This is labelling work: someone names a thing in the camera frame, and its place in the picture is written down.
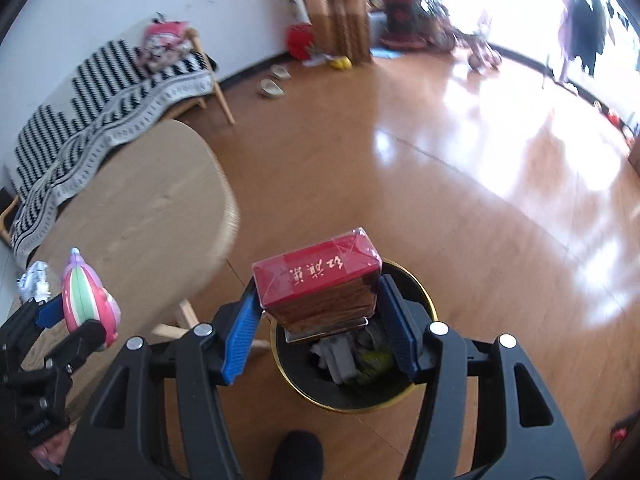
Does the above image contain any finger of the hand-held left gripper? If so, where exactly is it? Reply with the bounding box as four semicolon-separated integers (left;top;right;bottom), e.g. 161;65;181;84
0;294;67;361
44;320;109;375

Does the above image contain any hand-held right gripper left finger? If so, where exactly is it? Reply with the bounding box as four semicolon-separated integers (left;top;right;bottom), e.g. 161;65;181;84
60;276;263;480

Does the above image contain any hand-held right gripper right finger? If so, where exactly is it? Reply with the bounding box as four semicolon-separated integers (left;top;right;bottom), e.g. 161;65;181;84
377;274;586;480

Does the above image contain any pink striped plastic toy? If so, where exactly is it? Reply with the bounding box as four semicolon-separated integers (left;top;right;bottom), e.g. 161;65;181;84
61;247;122;352

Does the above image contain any black bin gold rim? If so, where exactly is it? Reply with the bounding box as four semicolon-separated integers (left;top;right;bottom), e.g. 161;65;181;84
270;257;440;415

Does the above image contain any red cardboard box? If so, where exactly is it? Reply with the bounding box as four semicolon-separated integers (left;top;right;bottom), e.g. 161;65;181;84
251;227;383;344

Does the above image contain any person's left hand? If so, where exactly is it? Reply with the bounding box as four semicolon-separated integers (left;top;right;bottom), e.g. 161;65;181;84
29;429;69;472

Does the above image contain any white green crumpled wrapper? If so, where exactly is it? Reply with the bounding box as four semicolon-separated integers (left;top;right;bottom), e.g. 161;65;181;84
17;261;53;303

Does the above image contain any yellow green wrapper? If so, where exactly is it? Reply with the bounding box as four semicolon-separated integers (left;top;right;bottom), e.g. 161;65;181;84
357;347;397;386

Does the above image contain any person's black shoe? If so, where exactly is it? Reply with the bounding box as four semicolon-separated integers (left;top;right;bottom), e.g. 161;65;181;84
270;430;324;480

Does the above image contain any black white striped blanket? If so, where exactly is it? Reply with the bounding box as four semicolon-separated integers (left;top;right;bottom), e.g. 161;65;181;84
5;40;217;266

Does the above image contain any wooden sofa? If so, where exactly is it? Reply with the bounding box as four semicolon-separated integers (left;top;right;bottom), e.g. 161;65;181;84
0;30;236;248

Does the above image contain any beige plush toy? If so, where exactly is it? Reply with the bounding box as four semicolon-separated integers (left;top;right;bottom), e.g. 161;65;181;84
145;52;176;75

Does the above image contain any small child tricycle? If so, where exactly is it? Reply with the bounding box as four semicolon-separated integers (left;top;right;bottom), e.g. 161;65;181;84
467;10;503;72

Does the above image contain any pink cartoon cushion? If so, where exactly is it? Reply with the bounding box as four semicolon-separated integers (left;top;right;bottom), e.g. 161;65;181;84
139;20;193;68

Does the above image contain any red bag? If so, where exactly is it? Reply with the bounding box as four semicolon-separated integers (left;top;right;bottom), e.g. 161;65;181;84
286;23;316;61

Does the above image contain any potted plant red pot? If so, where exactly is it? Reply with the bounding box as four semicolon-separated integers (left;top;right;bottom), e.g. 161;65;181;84
376;0;456;50

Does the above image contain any brown patterned curtain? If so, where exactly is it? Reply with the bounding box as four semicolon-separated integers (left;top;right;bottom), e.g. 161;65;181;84
290;0;373;66

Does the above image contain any dark hanging garment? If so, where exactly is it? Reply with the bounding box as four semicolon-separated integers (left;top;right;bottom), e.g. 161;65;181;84
557;0;613;78

